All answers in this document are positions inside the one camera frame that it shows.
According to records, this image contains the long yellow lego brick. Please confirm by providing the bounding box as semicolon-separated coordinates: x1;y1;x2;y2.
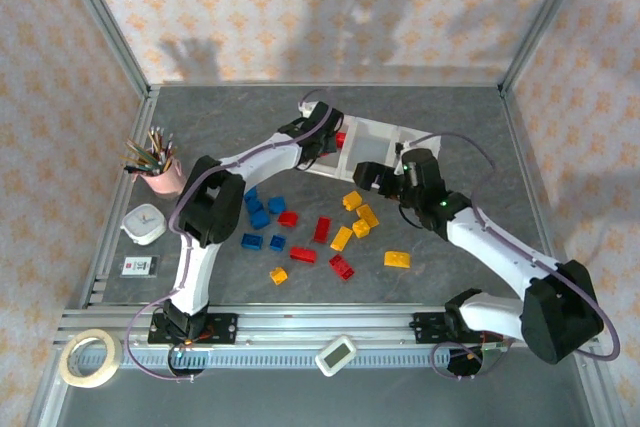
329;225;354;252
355;203;380;228

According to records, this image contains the yellow sloped lego brick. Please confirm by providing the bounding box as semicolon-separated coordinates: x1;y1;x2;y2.
383;250;412;269

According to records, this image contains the long red lego brick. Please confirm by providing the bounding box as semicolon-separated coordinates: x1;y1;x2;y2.
328;253;356;281
312;216;333;245
289;245;318;265

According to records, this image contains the pink cup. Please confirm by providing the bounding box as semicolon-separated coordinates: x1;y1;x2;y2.
142;156;187;200

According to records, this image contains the white digital timer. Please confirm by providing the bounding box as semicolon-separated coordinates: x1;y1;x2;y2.
314;334;357;378

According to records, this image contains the white alarm clock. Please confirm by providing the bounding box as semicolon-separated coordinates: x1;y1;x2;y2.
121;203;168;247

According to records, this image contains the card in plastic sleeve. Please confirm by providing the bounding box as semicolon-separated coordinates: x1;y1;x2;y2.
121;255;161;278

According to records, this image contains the masking tape roll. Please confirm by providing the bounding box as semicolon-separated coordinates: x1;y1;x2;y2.
58;328;123;389

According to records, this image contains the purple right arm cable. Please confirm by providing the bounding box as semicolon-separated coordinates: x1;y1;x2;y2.
394;132;622;381

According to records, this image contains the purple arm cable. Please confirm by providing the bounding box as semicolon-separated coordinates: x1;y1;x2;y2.
394;132;622;381
124;89;346;381

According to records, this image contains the aluminium frame rail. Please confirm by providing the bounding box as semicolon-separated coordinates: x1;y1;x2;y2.
499;89;576;308
79;89;161;308

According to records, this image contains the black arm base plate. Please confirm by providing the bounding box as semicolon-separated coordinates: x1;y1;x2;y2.
412;311;501;346
148;313;239;346

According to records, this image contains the wide aluminium extrusion rail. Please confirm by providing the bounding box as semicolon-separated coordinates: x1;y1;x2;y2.
57;302;601;349

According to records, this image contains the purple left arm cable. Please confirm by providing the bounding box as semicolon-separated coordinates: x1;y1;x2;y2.
124;89;346;381

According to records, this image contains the grey slotted cable duct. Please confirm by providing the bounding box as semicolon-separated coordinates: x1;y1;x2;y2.
69;348;506;369

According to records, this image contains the aluminium frame post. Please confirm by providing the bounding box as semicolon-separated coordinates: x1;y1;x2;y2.
53;0;154;98
498;0;601;98

